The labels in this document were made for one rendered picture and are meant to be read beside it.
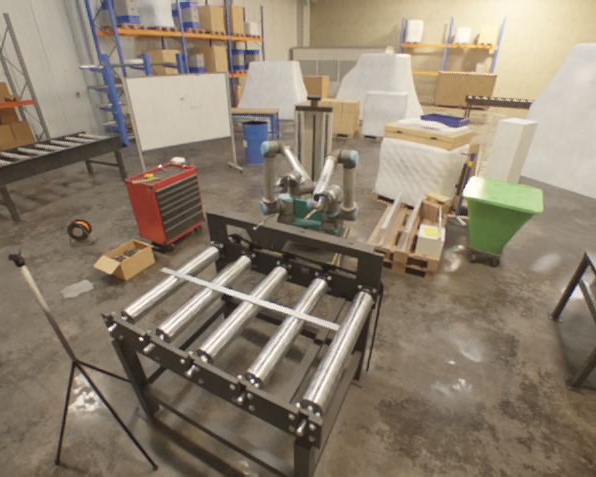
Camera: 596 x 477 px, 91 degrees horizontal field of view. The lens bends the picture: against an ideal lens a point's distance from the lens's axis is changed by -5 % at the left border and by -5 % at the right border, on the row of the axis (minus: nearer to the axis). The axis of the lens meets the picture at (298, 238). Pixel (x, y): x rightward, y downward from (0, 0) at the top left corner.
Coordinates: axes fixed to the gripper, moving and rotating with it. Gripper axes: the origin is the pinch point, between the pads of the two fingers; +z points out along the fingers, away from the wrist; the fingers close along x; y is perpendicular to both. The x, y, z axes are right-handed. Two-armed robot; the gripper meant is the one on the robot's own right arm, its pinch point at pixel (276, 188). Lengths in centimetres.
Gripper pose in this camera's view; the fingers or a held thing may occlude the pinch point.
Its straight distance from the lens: 221.3
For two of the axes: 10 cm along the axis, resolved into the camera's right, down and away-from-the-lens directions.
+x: 0.0, -8.6, -5.1
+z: -4.5, 4.5, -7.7
